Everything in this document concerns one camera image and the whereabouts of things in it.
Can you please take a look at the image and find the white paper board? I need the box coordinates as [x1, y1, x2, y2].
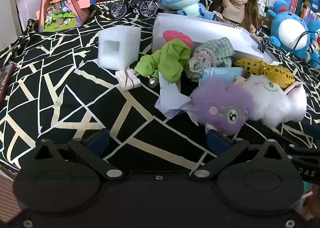
[15, 0, 45, 20]

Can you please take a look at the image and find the pink triangular dollhouse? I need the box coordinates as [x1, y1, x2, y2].
[36, 0, 92, 32]

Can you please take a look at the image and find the green checked cloth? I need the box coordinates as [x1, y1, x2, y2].
[188, 37, 235, 82]

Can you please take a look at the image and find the gold sequin plush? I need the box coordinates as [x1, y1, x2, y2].
[234, 58, 297, 88]

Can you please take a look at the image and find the miniature black bicycle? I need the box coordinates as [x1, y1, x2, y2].
[110, 0, 160, 19]

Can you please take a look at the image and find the light blue face mask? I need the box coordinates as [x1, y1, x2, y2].
[155, 67, 243, 120]

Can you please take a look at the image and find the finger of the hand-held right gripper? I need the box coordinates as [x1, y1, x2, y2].
[264, 127, 303, 151]

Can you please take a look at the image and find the black cable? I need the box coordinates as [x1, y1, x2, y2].
[287, 31, 320, 56]

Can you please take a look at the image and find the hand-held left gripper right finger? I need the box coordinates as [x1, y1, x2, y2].
[191, 130, 292, 181]

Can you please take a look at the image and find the black white patterned blanket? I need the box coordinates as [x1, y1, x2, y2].
[0, 0, 320, 176]

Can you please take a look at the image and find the green and pink cloth toy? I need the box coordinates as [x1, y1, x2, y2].
[134, 30, 194, 88]

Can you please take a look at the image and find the blue round plush toy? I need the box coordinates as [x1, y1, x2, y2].
[266, 0, 316, 62]

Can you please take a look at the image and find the white cardboard box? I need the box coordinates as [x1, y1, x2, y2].
[151, 13, 280, 67]

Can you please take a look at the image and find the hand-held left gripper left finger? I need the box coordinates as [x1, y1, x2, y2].
[34, 129, 125, 181]

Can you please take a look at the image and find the black binder clip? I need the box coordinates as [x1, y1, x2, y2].
[257, 39, 267, 54]

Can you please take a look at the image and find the blue white plush toy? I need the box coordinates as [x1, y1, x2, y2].
[309, 19, 320, 69]

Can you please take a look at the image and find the white foam block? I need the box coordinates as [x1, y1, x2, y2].
[97, 25, 142, 71]

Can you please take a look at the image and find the purple plush toy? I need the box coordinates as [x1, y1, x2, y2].
[191, 78, 255, 135]

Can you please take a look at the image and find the smartphone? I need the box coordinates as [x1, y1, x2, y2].
[0, 63, 15, 102]

